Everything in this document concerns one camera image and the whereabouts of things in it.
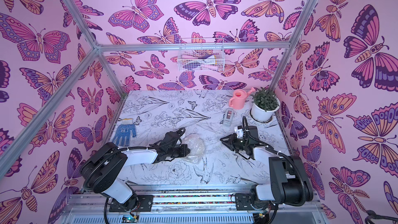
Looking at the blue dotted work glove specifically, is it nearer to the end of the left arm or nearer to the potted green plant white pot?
the end of the left arm

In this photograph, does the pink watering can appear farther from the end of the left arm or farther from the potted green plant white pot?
the end of the left arm

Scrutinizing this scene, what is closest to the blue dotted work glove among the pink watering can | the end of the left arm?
the end of the left arm

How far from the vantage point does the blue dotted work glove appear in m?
0.97

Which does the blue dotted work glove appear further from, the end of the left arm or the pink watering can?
the pink watering can

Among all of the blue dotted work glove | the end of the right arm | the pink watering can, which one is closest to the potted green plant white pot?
the pink watering can

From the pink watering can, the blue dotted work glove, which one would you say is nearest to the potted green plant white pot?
the pink watering can

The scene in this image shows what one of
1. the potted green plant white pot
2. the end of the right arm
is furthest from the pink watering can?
the end of the right arm

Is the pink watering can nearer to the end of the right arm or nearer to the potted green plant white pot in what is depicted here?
the potted green plant white pot

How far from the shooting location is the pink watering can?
105cm

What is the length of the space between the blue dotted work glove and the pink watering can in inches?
27.0

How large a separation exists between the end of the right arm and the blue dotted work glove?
59 centimetres

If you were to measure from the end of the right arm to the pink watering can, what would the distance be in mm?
298

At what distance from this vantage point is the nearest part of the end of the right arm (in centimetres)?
71
